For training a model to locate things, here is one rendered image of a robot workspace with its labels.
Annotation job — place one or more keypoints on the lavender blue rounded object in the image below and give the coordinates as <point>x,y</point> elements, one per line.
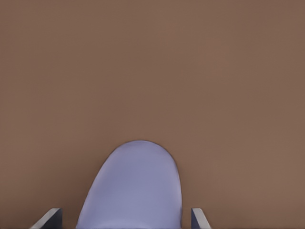
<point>137,186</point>

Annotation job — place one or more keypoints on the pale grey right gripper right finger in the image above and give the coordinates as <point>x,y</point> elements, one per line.
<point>198,219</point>

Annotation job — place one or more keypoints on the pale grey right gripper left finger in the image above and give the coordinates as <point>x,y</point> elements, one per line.
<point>51,219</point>

